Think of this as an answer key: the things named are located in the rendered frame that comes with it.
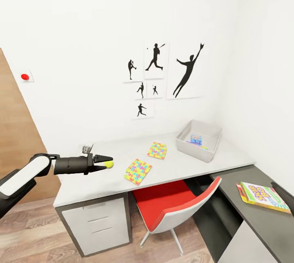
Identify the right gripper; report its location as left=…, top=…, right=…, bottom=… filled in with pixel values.
left=271, top=181, right=294, bottom=216

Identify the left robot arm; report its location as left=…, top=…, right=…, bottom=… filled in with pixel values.
left=0, top=141, right=113, bottom=219

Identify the tennis ball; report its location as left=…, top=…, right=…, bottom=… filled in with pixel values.
left=105, top=161, right=114, bottom=168

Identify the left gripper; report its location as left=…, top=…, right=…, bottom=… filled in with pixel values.
left=67, top=153, right=113, bottom=175

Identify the board game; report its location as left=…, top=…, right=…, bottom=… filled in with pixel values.
left=191, top=135, right=202, bottom=146
left=186, top=141, right=208, bottom=150
left=237, top=182, right=292, bottom=214

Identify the jigsaw puzzle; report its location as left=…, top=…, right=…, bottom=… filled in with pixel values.
left=147, top=142, right=167, bottom=160
left=124, top=159, right=152, bottom=186

